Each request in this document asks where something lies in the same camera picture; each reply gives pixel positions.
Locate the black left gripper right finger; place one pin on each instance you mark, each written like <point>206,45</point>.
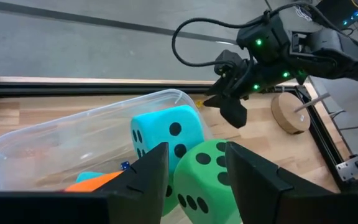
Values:
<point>291,202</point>

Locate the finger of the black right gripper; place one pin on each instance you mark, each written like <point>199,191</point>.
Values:
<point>217,87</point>
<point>213,102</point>

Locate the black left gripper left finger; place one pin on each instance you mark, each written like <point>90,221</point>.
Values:
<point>73,208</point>

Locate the orange foam die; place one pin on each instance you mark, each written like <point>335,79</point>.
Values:
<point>92,185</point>

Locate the teal foam die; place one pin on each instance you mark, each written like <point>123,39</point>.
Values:
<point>87,176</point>
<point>157,124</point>

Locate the clear plastic container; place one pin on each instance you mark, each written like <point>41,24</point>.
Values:
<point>57,140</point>

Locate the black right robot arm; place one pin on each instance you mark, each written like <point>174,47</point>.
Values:
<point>337,56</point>

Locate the white cylinder lamp, wooden base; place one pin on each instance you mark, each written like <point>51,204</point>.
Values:
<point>287,115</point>

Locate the small blue die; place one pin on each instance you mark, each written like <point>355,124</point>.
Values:
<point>125,165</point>

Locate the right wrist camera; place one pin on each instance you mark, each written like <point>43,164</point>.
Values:
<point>269,34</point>

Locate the black aluminium table frame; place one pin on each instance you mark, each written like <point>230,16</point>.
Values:
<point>73,88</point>

